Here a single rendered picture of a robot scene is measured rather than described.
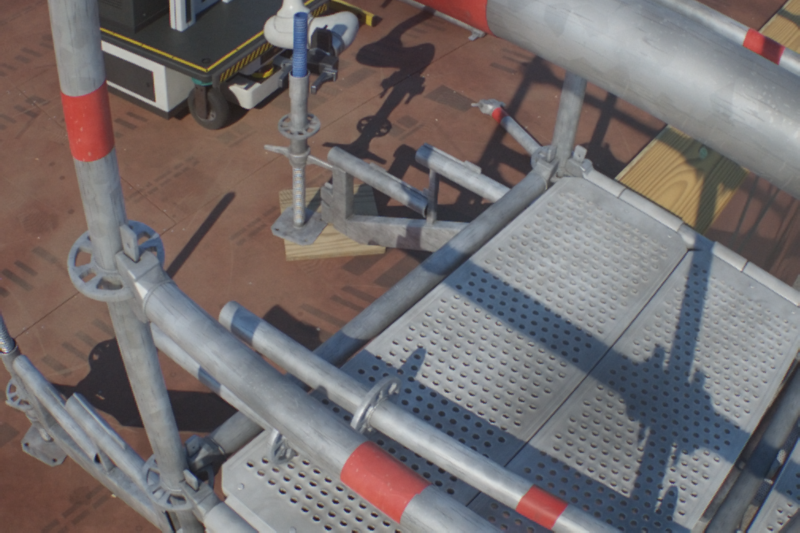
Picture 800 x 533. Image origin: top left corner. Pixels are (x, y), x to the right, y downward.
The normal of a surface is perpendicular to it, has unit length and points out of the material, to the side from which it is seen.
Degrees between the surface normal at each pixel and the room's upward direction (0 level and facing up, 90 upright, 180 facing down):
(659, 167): 0
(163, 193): 0
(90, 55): 90
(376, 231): 90
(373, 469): 14
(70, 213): 0
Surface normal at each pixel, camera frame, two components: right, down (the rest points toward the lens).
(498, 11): -0.63, 0.44
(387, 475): -0.07, -0.59
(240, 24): 0.08, -0.73
